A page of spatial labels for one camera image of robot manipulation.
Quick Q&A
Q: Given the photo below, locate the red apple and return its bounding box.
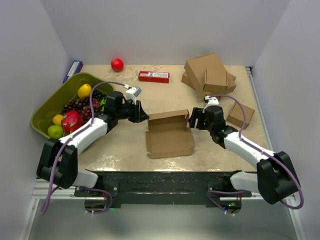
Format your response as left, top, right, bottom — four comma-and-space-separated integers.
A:
111, 58, 124, 72

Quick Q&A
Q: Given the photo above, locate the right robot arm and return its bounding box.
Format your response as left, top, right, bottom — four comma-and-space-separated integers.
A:
188, 105, 302, 205

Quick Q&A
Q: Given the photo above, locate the red dragon fruit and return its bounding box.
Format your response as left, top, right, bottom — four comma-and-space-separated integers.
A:
61, 110, 82, 135

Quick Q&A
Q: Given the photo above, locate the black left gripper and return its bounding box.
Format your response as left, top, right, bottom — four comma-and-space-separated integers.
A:
116, 99, 149, 124

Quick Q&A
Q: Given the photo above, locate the purple flat box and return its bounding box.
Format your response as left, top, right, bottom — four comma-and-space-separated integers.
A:
62, 60, 83, 84

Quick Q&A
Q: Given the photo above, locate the lone small cardboard box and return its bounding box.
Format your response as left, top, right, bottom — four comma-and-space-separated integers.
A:
226, 102, 255, 129

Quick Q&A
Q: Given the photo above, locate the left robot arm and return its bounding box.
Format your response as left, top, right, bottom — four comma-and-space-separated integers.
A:
36, 86, 149, 196

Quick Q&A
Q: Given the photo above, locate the large stacked cardboard box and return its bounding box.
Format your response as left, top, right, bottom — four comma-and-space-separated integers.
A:
184, 53, 226, 89

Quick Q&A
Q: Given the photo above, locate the green lime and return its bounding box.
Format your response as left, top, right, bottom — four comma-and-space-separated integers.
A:
47, 124, 64, 139

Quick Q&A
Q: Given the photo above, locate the olive green plastic bin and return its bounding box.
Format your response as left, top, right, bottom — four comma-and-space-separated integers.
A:
30, 72, 103, 139

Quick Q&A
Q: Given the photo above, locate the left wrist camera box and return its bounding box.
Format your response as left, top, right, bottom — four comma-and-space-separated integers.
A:
125, 86, 142, 105

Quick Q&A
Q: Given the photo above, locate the red rectangular carton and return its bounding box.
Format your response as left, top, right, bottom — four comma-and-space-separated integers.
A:
138, 71, 170, 84

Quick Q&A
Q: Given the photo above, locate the red grape bunch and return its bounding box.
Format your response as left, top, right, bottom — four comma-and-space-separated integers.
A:
80, 97, 100, 124

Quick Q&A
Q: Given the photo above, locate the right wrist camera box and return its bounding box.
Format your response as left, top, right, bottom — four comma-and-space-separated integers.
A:
203, 95, 220, 112

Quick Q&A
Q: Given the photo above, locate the dark purple grape bunch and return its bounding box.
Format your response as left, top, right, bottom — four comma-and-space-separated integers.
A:
61, 90, 107, 114

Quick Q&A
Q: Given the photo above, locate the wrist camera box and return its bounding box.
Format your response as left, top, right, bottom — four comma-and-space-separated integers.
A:
125, 86, 142, 105
203, 95, 220, 112

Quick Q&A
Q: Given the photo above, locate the top small cardboard box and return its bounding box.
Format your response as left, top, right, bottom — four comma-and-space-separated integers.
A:
203, 69, 237, 95

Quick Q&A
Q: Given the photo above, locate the small orange fruit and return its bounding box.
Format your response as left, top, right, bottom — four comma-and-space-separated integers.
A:
52, 114, 63, 126

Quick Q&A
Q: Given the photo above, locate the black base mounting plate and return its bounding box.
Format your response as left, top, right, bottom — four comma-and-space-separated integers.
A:
75, 171, 251, 214

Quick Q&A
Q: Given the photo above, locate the yellow lemon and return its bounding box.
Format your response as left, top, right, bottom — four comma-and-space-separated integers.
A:
77, 84, 92, 99

